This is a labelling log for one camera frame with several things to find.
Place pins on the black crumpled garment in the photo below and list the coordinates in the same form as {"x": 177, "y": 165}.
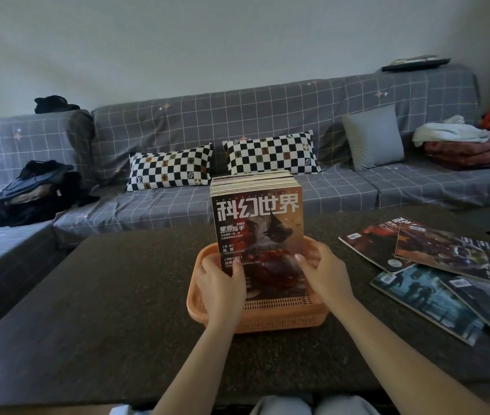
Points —
{"x": 54, "y": 104}

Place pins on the dark speckled table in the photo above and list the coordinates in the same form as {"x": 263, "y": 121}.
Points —
{"x": 119, "y": 289}

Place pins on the person's left hand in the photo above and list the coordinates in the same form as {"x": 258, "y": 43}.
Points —
{"x": 221, "y": 298}

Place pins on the person's light trousers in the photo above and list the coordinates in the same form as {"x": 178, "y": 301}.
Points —
{"x": 314, "y": 406}

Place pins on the teal robot soldiers magazine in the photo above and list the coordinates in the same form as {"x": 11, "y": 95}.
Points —
{"x": 422, "y": 298}

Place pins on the grey checked covered sofa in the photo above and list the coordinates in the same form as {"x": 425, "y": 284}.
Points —
{"x": 249, "y": 108}

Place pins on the orange plastic basket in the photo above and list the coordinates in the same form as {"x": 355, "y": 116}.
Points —
{"x": 279, "y": 317}

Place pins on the folded dark red blanket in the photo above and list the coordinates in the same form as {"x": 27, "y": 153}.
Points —
{"x": 474, "y": 153}

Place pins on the person's right hand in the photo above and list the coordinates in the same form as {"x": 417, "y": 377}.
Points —
{"x": 329, "y": 280}

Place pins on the person's right forearm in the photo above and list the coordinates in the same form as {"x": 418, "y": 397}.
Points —
{"x": 400, "y": 363}

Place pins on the black white checkered pillow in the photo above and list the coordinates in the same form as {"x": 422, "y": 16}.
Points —
{"x": 169, "y": 168}
{"x": 271, "y": 153}

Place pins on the black red glossy magazine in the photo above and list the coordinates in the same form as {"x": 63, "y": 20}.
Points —
{"x": 262, "y": 229}

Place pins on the pale booklet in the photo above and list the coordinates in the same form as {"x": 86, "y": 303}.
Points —
{"x": 413, "y": 59}

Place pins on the black flat tray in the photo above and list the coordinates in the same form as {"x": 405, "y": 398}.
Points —
{"x": 415, "y": 66}

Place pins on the white crumpled cloth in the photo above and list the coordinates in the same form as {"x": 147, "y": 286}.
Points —
{"x": 452, "y": 131}

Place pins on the dark mech cover magazine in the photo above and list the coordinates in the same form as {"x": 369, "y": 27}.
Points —
{"x": 452, "y": 252}

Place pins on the plain grey cushion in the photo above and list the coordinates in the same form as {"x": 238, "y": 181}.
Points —
{"x": 372, "y": 138}

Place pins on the thick stack of magazines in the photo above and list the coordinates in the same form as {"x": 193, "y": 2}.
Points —
{"x": 253, "y": 183}

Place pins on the heap of dark clothes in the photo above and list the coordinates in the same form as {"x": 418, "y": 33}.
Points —
{"x": 37, "y": 194}

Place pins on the person's left forearm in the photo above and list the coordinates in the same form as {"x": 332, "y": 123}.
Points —
{"x": 197, "y": 371}

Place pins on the dark red cover magazine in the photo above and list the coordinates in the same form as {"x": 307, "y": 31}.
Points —
{"x": 374, "y": 248}

